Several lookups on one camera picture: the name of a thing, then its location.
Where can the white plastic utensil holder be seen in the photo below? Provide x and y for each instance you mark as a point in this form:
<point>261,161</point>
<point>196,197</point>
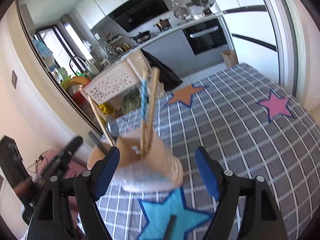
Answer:
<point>155,165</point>

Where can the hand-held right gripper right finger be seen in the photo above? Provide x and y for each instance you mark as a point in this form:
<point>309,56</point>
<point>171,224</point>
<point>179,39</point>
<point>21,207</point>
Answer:
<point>207,172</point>

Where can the small cardboard box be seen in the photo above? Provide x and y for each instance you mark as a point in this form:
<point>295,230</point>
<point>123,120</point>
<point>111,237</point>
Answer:
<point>228,58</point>

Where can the black range hood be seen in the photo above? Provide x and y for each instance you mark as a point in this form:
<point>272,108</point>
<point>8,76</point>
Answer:
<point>142,12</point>

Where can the black bag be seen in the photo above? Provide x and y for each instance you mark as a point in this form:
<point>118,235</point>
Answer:
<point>162,72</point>

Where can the grey wall switch panel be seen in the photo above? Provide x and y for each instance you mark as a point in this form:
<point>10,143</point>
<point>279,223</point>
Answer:
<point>14,79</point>

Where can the metal cooking pot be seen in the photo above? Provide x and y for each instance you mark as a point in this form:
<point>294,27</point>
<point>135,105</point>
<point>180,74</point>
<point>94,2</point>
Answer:
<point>162,24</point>

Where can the bag of green vegetables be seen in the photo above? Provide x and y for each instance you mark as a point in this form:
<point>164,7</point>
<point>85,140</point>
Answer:
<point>131,100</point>

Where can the white perforated trolley basket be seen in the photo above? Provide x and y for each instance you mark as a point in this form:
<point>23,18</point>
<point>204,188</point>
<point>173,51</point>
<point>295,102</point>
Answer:
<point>115,80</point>

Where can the white refrigerator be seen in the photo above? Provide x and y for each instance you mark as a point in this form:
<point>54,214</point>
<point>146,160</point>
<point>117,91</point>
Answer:
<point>250,22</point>

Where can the orange round basin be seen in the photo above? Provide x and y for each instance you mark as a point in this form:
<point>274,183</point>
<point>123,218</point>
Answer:
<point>78,81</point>

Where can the gold foil bag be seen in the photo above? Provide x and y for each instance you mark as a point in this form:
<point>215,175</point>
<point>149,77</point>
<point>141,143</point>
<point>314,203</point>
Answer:
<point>106,108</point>

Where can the sliding door frame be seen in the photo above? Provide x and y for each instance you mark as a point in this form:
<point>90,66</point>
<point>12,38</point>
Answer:
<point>282,30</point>

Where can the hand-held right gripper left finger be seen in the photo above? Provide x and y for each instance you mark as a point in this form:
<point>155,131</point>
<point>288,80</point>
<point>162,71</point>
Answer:
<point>107,170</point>

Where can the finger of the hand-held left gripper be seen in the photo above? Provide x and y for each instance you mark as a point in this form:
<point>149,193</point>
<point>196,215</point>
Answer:
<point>65,155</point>

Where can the black wok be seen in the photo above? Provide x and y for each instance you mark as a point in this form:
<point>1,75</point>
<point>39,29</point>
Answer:
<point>142,37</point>

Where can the grey checkered star tablecloth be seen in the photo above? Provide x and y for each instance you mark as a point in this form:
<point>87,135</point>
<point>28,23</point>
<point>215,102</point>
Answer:
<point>237,142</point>

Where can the small round steamer rack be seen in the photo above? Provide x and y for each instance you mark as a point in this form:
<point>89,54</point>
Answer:
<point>180,12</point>

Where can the curved kitchen faucet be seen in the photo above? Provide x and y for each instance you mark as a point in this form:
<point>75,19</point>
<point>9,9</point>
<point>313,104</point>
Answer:
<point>77,58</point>

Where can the blue patterned wooden chopstick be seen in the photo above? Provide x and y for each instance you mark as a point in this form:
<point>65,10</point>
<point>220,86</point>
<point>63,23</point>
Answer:
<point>143,100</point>

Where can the black built-in oven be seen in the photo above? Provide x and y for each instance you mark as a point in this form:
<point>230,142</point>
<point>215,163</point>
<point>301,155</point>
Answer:
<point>207,40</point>

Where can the red plastic basket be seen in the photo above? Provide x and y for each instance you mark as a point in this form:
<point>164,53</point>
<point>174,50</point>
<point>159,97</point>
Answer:
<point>78,97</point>

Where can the white upper kitchen cabinets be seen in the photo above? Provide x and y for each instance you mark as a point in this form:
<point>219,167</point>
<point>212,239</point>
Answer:
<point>95,10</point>

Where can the blue hanging cloth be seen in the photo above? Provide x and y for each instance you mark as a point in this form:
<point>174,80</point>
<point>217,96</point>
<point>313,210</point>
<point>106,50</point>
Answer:
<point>42,48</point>

